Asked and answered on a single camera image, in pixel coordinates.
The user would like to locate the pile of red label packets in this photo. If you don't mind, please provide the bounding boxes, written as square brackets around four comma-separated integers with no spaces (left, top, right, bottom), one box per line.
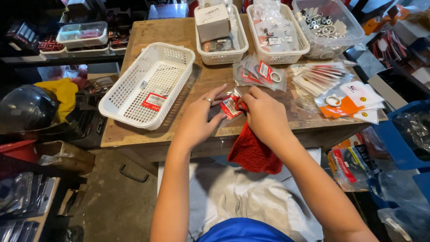
[233,53,288,93]

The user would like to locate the red terry cloth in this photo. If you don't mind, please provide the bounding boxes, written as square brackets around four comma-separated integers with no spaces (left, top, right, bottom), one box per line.
[227,96,284,175]

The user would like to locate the heap of metal washers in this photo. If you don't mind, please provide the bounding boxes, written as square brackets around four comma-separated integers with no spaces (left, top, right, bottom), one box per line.
[300,8,351,60]

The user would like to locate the grey open box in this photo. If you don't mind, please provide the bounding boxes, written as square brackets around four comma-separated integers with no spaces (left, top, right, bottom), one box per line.
[367,67,414,110]

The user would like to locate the blue plastic bin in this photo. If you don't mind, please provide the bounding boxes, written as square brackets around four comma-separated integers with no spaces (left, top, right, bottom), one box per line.
[371,100,430,171]

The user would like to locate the empty clear plastic bag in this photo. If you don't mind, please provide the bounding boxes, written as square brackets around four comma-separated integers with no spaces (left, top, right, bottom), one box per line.
[290,96,324,122]

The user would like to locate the black helmet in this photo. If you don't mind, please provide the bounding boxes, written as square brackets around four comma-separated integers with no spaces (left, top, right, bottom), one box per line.
[0,84,60,136]

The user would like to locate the cluttered shelf of parts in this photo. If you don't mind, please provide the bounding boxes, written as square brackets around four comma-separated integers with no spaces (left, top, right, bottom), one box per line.
[346,0,430,101]

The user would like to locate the dark shelf with parts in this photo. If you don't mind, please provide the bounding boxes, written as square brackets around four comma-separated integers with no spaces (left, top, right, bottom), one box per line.
[0,0,149,66]

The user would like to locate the clear plastic tub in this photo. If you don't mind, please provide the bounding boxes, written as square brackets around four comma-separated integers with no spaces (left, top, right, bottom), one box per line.
[292,0,366,61]

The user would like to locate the person's blue shirt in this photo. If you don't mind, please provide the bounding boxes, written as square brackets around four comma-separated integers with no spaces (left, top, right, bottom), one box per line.
[196,217,295,242]

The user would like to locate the person's right hand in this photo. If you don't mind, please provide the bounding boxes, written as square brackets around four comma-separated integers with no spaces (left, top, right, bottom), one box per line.
[241,86,295,146]

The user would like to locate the white cardboard box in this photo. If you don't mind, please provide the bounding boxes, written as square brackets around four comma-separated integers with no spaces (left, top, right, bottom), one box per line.
[194,4,231,43]

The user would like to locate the white basket with box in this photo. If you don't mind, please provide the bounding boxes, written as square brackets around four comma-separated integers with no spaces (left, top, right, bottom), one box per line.
[194,4,249,66]

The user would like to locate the dark parts packet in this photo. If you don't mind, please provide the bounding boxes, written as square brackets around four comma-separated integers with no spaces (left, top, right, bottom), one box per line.
[202,36,236,53]

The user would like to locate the heap of clear plastic bags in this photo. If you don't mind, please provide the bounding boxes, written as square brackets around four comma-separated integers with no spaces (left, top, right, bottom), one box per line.
[368,168,430,242]

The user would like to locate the pile of orange white packets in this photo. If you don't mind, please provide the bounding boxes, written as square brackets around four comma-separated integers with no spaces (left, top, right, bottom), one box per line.
[314,81,386,125]

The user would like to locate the large empty white basket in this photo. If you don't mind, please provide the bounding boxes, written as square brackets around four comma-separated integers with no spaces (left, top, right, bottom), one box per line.
[98,42,196,131]

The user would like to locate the small red label packet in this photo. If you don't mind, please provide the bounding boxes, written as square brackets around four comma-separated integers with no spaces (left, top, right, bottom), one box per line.
[218,88,245,121]

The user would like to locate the black metal handle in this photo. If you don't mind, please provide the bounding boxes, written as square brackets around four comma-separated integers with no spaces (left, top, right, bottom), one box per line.
[119,164,150,183]

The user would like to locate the person's left hand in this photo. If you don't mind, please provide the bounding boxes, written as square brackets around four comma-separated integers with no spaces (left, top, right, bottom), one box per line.
[175,85,230,148]

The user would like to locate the rack of bagged parts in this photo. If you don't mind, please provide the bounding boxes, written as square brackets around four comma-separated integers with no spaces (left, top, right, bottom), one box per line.
[0,171,61,242]

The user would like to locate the white basket with bags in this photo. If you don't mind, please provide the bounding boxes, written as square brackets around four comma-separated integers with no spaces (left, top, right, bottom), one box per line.
[246,3,310,65]

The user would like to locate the person's grey shorts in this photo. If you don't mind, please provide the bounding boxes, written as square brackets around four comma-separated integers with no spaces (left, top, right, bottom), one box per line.
[188,161,325,242]

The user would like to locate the bundle of bagged parts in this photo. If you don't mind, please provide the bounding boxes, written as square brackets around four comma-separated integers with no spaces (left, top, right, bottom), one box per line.
[327,133,384,193]

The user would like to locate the clear flat plastic box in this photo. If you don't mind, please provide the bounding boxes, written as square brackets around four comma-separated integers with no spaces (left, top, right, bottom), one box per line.
[148,3,189,20]

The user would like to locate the yellow cloth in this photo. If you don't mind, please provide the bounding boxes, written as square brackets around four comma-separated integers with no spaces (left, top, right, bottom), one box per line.
[34,77,80,123]

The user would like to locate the clear container white rim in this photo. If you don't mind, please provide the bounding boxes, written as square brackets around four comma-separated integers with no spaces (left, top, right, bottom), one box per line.
[56,21,109,49]

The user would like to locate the red plastic part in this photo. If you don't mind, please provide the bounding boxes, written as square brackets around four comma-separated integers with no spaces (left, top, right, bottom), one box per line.
[0,139,41,164]

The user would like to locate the stack of white card packets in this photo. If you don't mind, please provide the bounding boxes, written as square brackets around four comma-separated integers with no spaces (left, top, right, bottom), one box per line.
[290,60,357,98]

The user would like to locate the brown cardboard piece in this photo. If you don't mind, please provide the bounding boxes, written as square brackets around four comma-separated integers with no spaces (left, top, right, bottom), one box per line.
[35,140,96,175]

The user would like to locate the heap of clear parts bags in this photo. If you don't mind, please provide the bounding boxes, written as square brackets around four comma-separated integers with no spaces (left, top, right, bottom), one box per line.
[252,0,301,52]

